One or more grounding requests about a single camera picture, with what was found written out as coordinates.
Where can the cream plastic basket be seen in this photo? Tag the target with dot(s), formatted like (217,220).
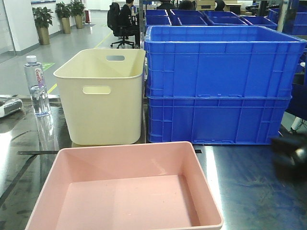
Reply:
(101,94)

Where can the seated person in black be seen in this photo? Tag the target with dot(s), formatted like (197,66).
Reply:
(125,19)

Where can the white device on table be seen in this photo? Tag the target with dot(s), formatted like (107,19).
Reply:
(9,105)

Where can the upper large blue crate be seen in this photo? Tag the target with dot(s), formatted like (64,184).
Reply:
(226,61)

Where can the clear water bottle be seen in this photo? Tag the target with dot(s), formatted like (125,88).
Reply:
(37,87)

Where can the potted plant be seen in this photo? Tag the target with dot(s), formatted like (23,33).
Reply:
(63,13)
(77,10)
(42,19)

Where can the lower large blue crate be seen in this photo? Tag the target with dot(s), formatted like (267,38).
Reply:
(217,120)

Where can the potted plant right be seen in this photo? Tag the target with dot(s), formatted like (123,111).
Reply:
(77,10)

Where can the pink plastic bin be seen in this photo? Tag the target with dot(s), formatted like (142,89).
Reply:
(153,186)

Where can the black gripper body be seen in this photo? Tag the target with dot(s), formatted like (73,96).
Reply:
(290,158)

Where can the potted plant left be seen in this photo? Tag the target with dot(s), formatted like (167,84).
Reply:
(42,19)

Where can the potted plant middle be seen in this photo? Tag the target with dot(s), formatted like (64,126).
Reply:
(63,13)

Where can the black office chair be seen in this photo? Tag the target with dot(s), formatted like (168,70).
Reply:
(118,30)

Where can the large blue crate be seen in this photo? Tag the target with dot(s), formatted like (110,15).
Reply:
(226,61)
(217,120)

